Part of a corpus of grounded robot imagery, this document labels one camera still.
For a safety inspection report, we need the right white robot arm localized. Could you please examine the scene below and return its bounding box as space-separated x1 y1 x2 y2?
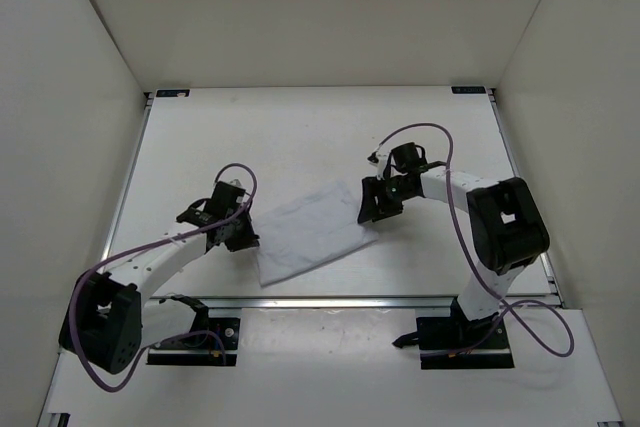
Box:
357 142 550 354

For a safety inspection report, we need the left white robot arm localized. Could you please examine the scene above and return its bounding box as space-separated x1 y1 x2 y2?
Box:
58 181 259 374

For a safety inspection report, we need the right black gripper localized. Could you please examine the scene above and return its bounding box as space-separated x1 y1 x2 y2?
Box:
358 176 415 224

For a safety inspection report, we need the right blue corner label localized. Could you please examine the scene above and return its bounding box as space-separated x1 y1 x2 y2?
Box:
451 86 486 95

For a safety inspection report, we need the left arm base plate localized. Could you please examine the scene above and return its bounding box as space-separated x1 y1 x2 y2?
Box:
146 309 241 367

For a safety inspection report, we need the aluminium front rail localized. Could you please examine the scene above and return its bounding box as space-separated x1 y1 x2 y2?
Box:
149 294 459 312

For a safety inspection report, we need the blue corner label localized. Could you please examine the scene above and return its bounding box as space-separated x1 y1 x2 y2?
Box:
451 86 486 95
155 89 190 98

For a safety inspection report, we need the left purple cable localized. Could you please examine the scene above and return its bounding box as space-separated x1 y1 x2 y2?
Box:
69 163 259 392

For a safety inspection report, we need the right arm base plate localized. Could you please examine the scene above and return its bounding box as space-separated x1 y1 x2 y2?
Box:
416 317 515 371

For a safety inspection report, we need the white skirt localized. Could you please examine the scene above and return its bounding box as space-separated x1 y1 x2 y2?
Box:
253 181 379 287

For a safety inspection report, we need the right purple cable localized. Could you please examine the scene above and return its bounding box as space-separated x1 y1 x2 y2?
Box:
372 122 575 359

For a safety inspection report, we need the left blue corner label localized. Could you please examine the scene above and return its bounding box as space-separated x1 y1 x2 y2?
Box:
155 89 190 98

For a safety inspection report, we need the purple cable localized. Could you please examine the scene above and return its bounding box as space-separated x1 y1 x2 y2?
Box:
372 122 575 359
69 163 259 392

